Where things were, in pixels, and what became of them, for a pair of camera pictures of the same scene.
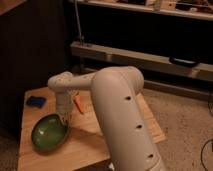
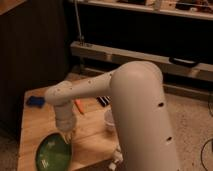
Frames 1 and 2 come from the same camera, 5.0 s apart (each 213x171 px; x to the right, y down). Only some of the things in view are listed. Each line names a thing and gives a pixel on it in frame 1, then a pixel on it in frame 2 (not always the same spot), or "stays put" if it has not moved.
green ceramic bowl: (49, 133) → (53, 153)
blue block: (35, 101) stays put
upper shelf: (189, 9) stays put
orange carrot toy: (79, 104) stays put
